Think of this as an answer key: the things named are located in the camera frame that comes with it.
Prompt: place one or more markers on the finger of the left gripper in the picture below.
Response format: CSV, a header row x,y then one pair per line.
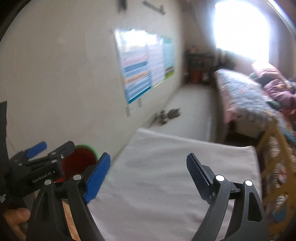
x,y
35,150

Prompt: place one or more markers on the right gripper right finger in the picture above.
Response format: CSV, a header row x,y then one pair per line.
x,y
248,220

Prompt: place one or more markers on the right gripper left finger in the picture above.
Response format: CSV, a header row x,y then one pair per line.
x,y
48,220

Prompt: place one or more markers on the green red trash bin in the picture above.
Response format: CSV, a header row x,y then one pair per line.
x,y
77,162

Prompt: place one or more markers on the person hand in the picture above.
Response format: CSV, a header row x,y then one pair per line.
x,y
14,218

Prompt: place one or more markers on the white towel table cover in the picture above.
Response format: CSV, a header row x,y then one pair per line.
x,y
148,193

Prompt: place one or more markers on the blue plaid bed sheet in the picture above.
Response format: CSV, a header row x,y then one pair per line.
x,y
242,98

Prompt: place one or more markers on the purple quilt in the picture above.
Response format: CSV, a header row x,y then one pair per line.
x,y
278,88

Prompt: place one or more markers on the dark storage shelf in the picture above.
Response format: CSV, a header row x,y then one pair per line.
x,y
200,67

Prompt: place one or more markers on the white wall socket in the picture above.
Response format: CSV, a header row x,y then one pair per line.
x,y
130,109

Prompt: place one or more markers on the blue educational wall poster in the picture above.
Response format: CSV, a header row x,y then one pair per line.
x,y
133,56

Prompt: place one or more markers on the green number wall poster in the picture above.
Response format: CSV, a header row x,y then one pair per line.
x,y
169,57

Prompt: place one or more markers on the white educational wall poster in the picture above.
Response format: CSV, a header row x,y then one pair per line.
x,y
156,59

